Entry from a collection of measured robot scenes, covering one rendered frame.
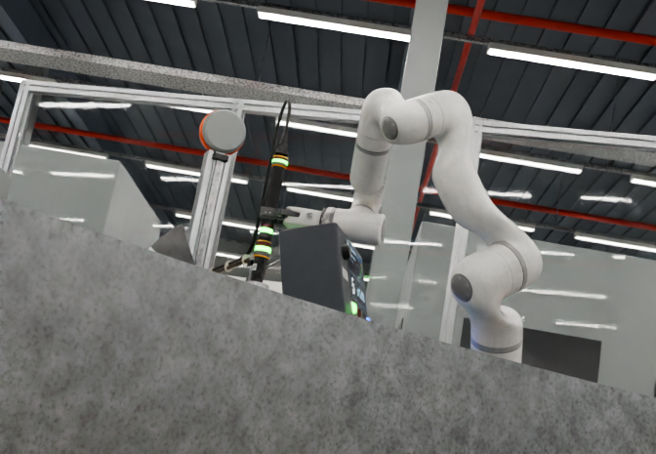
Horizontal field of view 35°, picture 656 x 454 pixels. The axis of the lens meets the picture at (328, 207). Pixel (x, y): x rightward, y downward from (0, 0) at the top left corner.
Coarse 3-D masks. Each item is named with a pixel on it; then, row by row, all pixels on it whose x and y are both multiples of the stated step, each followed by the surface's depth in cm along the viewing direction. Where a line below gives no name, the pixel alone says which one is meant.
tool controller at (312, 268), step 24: (288, 240) 184; (312, 240) 183; (336, 240) 182; (288, 264) 183; (312, 264) 182; (336, 264) 181; (360, 264) 203; (288, 288) 182; (312, 288) 181; (336, 288) 180; (360, 288) 199
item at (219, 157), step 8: (216, 152) 343; (216, 160) 345; (224, 160) 344; (216, 168) 344; (216, 176) 344; (216, 184) 343; (208, 200) 341; (208, 208) 341; (208, 216) 340; (208, 224) 340; (200, 232) 339; (200, 240) 338; (200, 248) 337; (200, 256) 337; (200, 264) 336
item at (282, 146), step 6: (282, 138) 280; (282, 144) 279; (276, 150) 279; (282, 150) 279; (288, 150) 280; (258, 258) 271; (264, 258) 271; (258, 264) 271; (264, 264) 271; (252, 270) 271; (258, 270) 270; (264, 270) 271; (252, 276) 270; (258, 276) 270
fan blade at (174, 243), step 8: (168, 232) 294; (176, 232) 292; (184, 232) 291; (160, 240) 294; (168, 240) 292; (176, 240) 290; (184, 240) 288; (152, 248) 293; (160, 248) 292; (168, 248) 290; (176, 248) 288; (184, 248) 286; (168, 256) 288; (176, 256) 286; (184, 256) 285; (192, 264) 281
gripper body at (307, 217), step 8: (288, 208) 272; (296, 208) 270; (304, 208) 270; (288, 216) 271; (304, 216) 269; (312, 216) 269; (320, 216) 269; (288, 224) 270; (296, 224) 269; (304, 224) 268; (312, 224) 268; (320, 224) 269
